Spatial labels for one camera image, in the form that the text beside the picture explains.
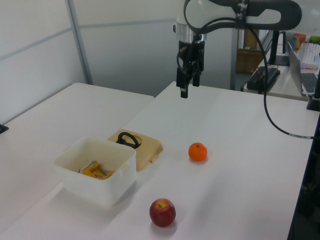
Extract black monitor stand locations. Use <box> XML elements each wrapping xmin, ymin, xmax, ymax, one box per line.
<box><xmin>266</xmin><ymin>29</ymin><xmax>291</xmax><ymax>67</ymax></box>

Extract red apple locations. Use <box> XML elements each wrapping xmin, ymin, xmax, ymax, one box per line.
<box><xmin>149</xmin><ymin>198</ymin><xmax>177</xmax><ymax>228</ymax></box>

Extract black electronics box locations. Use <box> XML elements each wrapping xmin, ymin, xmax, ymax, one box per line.
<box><xmin>246</xmin><ymin>65</ymin><xmax>281</xmax><ymax>95</ymax></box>

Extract grey partition post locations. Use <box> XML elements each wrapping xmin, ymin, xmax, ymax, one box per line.
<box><xmin>66</xmin><ymin>0</ymin><xmax>94</xmax><ymax>86</ymax></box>

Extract brown wooden box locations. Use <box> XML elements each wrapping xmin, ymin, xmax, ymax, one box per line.
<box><xmin>236</xmin><ymin>46</ymin><xmax>265</xmax><ymax>75</ymax></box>

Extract black lid handle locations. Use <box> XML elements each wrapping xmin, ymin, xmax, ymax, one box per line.
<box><xmin>116</xmin><ymin>132</ymin><xmax>141</xmax><ymax>150</ymax></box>

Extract orange mandarin fruit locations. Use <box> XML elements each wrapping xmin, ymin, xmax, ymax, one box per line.
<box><xmin>188</xmin><ymin>142</ymin><xmax>208</xmax><ymax>162</ymax></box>

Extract yellow C-clamp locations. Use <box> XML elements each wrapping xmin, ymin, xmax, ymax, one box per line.
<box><xmin>76</xmin><ymin>160</ymin><xmax>116</xmax><ymax>180</ymax></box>

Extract white keyboard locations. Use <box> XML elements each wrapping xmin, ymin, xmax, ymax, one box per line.
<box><xmin>298</xmin><ymin>42</ymin><xmax>320</xmax><ymax>70</ymax></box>

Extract silver laptop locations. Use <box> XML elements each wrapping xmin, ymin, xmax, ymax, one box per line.
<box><xmin>286</xmin><ymin>41</ymin><xmax>320</xmax><ymax>96</ymax></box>

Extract black camera pole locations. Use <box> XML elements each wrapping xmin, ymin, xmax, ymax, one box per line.
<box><xmin>306</xmin><ymin>69</ymin><xmax>320</xmax><ymax>112</ymax></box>

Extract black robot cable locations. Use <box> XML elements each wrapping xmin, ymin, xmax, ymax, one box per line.
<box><xmin>183</xmin><ymin>0</ymin><xmax>315</xmax><ymax>139</ymax></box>

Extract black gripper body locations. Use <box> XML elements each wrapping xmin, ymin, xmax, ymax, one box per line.
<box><xmin>178</xmin><ymin>39</ymin><xmax>207</xmax><ymax>72</ymax></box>

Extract white plastic container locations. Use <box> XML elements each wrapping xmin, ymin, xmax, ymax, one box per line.
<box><xmin>53</xmin><ymin>136</ymin><xmax>137</xmax><ymax>207</ymax></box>

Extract beige container lid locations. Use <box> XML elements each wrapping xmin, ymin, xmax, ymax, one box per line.
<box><xmin>107</xmin><ymin>129</ymin><xmax>164</xmax><ymax>172</ymax></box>

